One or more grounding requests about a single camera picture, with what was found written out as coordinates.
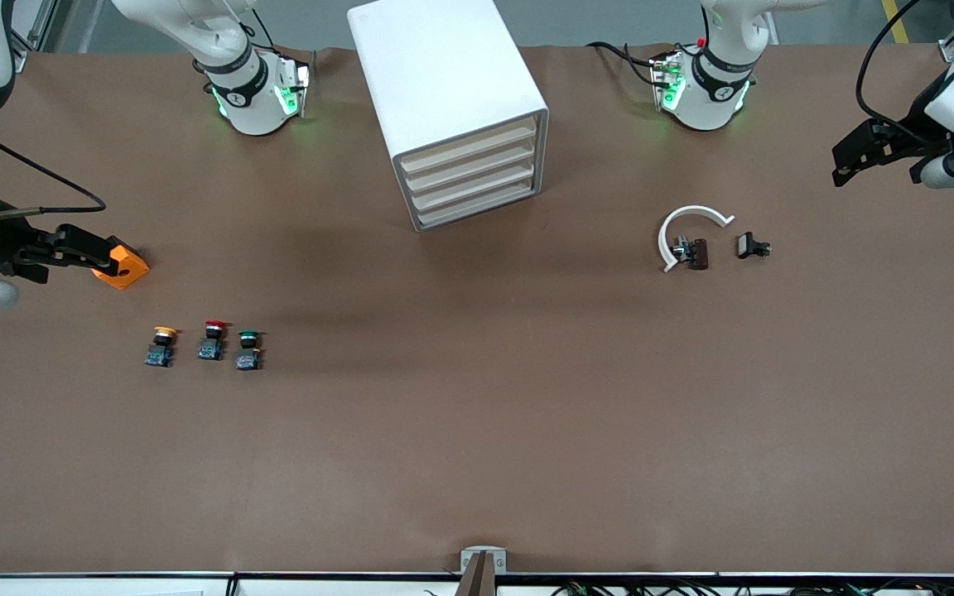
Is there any black cable bundle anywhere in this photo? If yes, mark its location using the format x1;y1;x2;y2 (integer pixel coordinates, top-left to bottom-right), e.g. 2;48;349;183
552;579;954;596

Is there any black base cable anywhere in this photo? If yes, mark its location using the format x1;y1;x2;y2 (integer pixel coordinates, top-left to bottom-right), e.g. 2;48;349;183
587;40;667;89

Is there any grey metal bracket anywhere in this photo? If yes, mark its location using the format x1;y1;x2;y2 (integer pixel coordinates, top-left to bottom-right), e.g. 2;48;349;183
460;546;508;575

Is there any orange black cube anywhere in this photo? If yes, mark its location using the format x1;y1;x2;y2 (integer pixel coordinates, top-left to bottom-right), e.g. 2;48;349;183
92;238;151;291

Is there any brown table mat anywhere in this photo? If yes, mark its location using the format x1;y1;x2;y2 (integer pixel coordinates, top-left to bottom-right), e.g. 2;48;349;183
0;43;954;576

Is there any brown upright post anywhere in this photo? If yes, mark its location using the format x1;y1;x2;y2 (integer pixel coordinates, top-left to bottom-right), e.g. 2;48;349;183
454;553;499;596

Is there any white front frame rail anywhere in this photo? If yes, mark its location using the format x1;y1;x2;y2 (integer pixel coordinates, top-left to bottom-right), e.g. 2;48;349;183
0;571;954;596

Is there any orange push button switch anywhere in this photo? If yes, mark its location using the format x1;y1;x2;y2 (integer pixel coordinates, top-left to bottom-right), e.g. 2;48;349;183
144;325;178;369

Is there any green push button switch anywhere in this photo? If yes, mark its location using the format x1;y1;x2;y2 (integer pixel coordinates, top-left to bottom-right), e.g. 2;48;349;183
236;329;264;372

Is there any red push button switch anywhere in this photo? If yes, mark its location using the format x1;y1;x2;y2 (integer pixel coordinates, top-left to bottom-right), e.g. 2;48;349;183
198;320;229;363

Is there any white curved ring piece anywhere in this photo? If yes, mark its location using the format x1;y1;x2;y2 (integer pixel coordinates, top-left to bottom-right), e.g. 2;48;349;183
658;205;735;274

